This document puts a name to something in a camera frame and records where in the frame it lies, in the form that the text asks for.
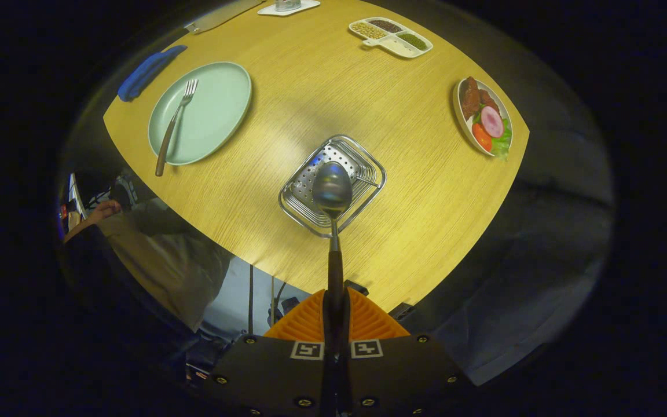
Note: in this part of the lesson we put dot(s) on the white plate of food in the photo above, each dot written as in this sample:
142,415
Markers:
462,124

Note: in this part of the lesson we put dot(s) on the green lettuce leaf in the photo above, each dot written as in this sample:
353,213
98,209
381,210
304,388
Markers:
503,142

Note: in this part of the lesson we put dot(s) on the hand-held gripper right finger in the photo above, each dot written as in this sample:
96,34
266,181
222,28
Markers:
409,370

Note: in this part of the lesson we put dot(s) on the white square coaster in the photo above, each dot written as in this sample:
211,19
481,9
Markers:
310,7

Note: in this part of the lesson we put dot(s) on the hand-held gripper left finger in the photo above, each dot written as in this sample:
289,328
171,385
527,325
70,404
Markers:
264,370

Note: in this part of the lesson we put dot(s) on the pale green round plate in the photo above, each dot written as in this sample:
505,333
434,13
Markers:
215,110

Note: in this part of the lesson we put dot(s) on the white toaster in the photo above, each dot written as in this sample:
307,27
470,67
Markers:
217,18

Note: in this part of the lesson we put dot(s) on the brown meat slices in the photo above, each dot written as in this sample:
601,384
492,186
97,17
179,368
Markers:
472,95

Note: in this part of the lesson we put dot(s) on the pink onion slice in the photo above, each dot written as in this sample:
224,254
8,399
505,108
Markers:
491,121

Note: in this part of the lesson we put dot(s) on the red tomato slice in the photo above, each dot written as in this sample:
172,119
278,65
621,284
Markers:
482,138

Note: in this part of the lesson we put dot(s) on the small plastic drink bottle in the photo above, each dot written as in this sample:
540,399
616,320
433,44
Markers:
287,4

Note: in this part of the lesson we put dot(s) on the folded blue towel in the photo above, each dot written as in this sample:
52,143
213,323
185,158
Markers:
145,72

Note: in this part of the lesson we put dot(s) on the person's leg in beige trousers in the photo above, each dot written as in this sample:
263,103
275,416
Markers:
171,260

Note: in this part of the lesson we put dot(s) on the white divided tray of beans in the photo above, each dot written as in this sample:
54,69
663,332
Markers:
394,43

